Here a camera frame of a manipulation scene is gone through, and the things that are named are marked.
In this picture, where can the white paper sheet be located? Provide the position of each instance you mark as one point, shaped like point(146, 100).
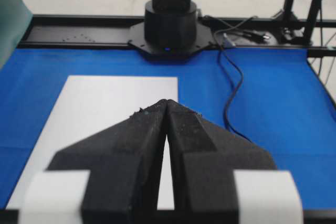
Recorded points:
point(85, 106)

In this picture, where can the black camera stand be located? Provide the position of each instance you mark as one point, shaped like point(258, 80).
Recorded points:
point(298, 21)

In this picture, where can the black mounting rail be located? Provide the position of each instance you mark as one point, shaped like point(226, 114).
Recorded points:
point(127, 32)

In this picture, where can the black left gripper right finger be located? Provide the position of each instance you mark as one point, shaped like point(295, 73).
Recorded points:
point(203, 158)

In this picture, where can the green backdrop curtain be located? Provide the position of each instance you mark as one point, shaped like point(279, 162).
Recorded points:
point(15, 19)

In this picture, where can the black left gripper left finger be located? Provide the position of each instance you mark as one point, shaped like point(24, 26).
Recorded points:
point(125, 162)

